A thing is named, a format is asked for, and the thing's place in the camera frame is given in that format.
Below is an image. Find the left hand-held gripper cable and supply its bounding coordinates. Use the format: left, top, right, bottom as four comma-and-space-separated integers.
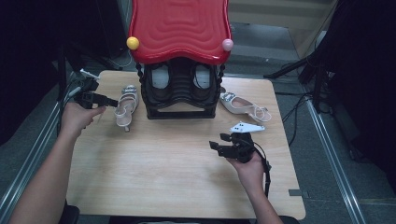
64, 83, 83, 99

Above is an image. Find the person's left hand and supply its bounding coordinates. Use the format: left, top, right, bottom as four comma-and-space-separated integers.
59, 102, 107, 138

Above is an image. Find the grey tape strip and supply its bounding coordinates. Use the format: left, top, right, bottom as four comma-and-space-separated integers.
288, 189, 310, 199

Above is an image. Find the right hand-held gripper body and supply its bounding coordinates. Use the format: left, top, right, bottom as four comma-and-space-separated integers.
217, 120, 267, 165

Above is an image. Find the black tripod stand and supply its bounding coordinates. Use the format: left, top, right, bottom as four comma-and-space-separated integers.
262, 46, 331, 115

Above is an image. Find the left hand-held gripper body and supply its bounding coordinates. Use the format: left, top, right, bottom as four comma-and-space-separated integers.
73, 68, 103, 110

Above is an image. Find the person's right hand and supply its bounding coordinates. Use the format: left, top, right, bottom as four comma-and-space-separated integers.
224, 151, 266, 196

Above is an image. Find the white strappy sandal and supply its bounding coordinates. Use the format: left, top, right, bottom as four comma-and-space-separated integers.
113, 84, 140, 133
219, 87, 273, 123

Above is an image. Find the dark curtain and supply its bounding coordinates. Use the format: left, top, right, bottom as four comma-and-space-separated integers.
314, 0, 396, 194
0, 0, 127, 147

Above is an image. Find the black floor cable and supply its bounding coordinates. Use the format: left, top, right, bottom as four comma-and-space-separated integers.
275, 91, 316, 147

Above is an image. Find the red and black shoe rack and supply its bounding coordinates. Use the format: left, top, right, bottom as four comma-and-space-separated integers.
125, 0, 233, 120

